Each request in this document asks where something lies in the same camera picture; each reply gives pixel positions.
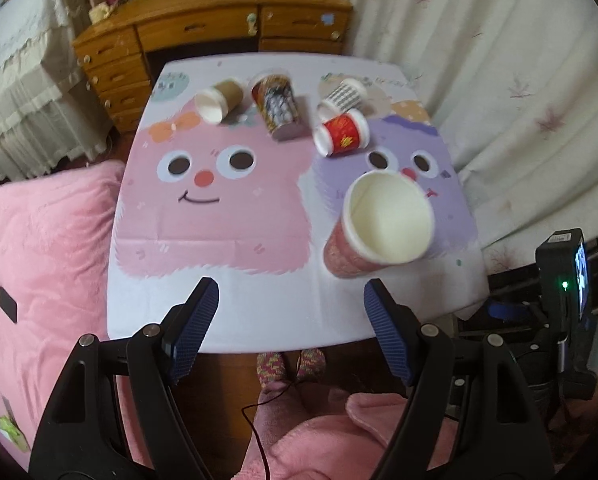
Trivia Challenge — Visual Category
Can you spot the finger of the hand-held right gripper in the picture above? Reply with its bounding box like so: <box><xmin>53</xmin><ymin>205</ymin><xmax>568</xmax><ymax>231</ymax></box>
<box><xmin>486</xmin><ymin>300</ymin><xmax>547</xmax><ymax>329</ymax></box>

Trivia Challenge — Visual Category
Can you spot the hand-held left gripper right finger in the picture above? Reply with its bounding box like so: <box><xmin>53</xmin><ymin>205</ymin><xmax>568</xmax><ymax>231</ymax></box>
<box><xmin>363</xmin><ymin>278</ymin><xmax>556</xmax><ymax>480</ymax></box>

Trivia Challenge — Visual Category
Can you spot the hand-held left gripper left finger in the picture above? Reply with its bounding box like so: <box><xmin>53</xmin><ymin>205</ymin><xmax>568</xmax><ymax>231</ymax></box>
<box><xmin>28</xmin><ymin>277</ymin><xmax>220</xmax><ymax>480</ymax></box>

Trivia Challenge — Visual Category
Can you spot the pink paper cup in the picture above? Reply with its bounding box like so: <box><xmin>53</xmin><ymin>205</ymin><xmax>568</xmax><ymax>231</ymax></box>
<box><xmin>322</xmin><ymin>170</ymin><xmax>434</xmax><ymax>279</ymax></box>

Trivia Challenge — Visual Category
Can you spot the brown paper cup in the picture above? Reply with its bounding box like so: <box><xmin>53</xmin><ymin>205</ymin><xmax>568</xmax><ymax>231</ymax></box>
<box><xmin>194</xmin><ymin>77</ymin><xmax>244</xmax><ymax>126</ymax></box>

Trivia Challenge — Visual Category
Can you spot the red black patterned paper cup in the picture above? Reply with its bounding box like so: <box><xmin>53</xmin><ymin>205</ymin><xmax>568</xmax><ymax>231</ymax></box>
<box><xmin>250</xmin><ymin>73</ymin><xmax>302</xmax><ymax>139</ymax></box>

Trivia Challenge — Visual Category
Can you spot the white checked paper cup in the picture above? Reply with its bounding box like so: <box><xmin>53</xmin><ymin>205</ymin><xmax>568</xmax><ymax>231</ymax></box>
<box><xmin>317</xmin><ymin>78</ymin><xmax>367</xmax><ymax>117</ymax></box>

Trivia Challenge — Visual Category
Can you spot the person's foot in patterned sock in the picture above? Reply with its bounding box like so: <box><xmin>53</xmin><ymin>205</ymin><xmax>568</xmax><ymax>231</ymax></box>
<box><xmin>256</xmin><ymin>351</ymin><xmax>288</xmax><ymax>390</ymax></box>
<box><xmin>295</xmin><ymin>347</ymin><xmax>328</xmax><ymax>380</ymax></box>

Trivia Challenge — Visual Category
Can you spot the cartoon printed tablecloth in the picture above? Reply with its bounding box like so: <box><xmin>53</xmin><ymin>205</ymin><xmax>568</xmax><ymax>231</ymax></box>
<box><xmin>106</xmin><ymin>52</ymin><xmax>490</xmax><ymax>354</ymax></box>

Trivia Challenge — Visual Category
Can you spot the person's pink fleece clothing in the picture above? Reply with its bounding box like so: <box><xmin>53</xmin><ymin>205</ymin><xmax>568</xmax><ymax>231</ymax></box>
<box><xmin>239</xmin><ymin>379</ymin><xmax>462</xmax><ymax>480</ymax></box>

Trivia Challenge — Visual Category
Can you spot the pink fleece blanket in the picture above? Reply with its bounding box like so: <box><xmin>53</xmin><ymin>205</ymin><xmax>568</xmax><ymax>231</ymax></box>
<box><xmin>0</xmin><ymin>160</ymin><xmax>147</xmax><ymax>468</ymax></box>

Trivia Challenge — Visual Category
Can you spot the black phone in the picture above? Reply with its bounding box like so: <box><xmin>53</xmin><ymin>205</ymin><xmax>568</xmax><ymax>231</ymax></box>
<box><xmin>0</xmin><ymin>286</ymin><xmax>19</xmax><ymax>324</ymax></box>

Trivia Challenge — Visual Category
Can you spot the green yellow packet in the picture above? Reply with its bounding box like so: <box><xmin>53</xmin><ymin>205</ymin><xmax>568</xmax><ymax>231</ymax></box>
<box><xmin>0</xmin><ymin>396</ymin><xmax>30</xmax><ymax>452</ymax></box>

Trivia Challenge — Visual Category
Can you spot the white floral curtain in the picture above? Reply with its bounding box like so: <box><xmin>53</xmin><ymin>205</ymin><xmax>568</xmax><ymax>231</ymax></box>
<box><xmin>338</xmin><ymin>0</ymin><xmax>598</xmax><ymax>263</ymax></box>

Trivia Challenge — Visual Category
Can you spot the wooden desk with drawers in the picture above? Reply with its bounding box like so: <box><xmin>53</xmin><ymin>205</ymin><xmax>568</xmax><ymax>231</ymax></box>
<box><xmin>73</xmin><ymin>0</ymin><xmax>354</xmax><ymax>134</ymax></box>

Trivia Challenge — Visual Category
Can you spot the white frilled bed cover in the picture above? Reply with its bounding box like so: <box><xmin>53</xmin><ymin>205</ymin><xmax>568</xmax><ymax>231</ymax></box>
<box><xmin>0</xmin><ymin>0</ymin><xmax>114</xmax><ymax>186</ymax></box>

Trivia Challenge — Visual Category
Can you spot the black cable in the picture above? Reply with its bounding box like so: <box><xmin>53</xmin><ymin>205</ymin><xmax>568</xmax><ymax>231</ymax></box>
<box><xmin>242</xmin><ymin>379</ymin><xmax>300</xmax><ymax>480</ymax></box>

